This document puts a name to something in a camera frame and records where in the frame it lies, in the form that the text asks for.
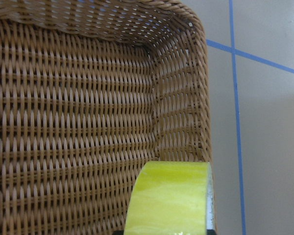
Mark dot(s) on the brown wicker basket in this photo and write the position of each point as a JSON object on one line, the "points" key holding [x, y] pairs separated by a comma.
{"points": [[91, 90]]}

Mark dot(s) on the yellow-green tape roll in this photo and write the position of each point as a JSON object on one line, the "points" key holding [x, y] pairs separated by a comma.
{"points": [[172, 198]]}

